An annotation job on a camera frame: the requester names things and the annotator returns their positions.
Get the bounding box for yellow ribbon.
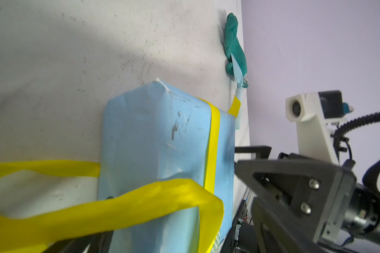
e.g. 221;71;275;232
0;106;232;253

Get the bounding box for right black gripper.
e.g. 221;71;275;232
235;145;356;253

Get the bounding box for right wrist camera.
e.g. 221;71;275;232
286;90;355;164

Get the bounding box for light blue gift box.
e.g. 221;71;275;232
98;78;236;253

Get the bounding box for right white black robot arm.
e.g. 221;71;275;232
235;146;380;253

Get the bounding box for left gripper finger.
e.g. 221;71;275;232
43;231;114;253

